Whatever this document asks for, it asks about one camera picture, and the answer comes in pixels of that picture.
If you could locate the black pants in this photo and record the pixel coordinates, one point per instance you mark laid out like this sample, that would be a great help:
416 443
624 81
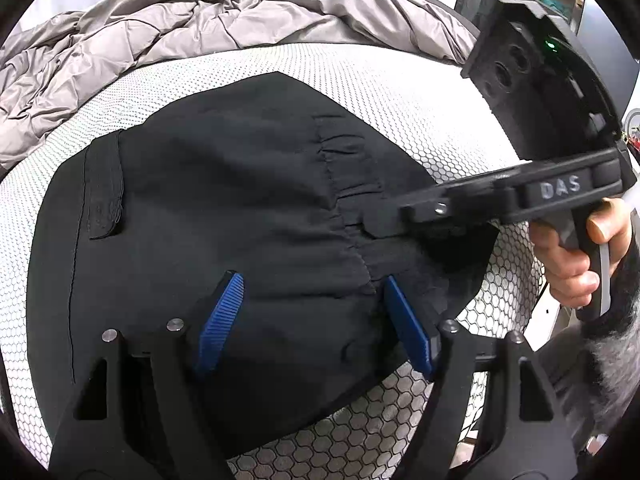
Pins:
225 185

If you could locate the person's right forearm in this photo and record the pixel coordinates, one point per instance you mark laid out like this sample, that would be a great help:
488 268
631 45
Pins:
617 360

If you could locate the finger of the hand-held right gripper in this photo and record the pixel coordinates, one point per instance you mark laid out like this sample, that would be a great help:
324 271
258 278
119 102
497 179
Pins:
425 210

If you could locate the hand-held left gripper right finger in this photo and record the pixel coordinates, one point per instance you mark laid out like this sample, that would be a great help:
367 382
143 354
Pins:
407 325

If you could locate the person's right hand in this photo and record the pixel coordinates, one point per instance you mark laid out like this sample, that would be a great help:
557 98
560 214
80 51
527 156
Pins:
565 275

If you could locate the grey quilted duvet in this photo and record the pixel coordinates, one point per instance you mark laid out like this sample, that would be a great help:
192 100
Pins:
150 30

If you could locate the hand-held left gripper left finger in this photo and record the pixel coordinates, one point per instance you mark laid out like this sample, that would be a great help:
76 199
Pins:
220 320

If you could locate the bed with hexagon patterned sheet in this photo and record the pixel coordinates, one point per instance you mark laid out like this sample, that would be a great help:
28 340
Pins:
375 85

